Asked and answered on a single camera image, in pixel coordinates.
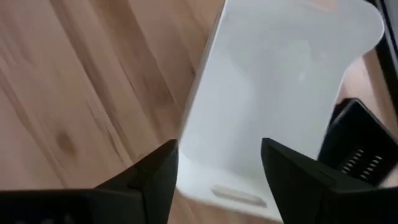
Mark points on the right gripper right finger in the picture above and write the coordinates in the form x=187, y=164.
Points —
x=311, y=196

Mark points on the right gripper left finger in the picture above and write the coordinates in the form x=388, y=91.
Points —
x=124, y=205

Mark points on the white plastic basket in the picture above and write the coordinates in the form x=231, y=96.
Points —
x=264, y=77

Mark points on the black slotted plastic basket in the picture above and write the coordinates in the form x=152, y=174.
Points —
x=357, y=133

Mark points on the black frame rails under right arm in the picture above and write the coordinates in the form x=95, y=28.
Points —
x=391, y=46

